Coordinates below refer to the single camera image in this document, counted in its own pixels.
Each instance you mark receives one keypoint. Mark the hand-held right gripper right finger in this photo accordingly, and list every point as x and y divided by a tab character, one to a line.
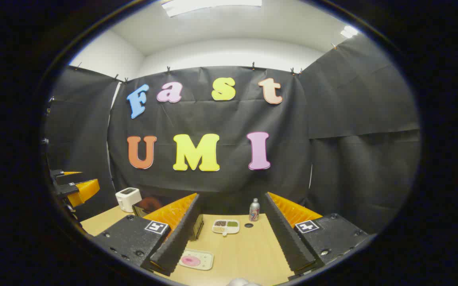
282	238

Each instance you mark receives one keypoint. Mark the small ceiling light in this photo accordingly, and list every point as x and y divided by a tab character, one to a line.
349	31

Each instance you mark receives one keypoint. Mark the white toaster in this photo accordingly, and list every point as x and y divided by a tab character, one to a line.
127	198

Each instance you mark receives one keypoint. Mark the black backdrop cloth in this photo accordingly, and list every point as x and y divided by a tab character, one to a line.
229	119

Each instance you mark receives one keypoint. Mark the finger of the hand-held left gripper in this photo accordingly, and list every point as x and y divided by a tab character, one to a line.
84	190
59	175

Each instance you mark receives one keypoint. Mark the long ceiling light panel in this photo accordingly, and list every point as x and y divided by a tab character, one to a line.
209	6

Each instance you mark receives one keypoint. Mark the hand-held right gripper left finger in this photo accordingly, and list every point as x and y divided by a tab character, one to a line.
179	238

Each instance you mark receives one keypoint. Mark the cream square plate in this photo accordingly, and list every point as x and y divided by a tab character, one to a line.
207	262

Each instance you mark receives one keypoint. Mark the white divided snack dish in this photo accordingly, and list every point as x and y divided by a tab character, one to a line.
226	227

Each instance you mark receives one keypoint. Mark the silver bottle with red label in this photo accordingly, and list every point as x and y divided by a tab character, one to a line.
254	210

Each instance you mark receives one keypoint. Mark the pink round food slice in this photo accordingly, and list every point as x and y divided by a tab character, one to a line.
191	261

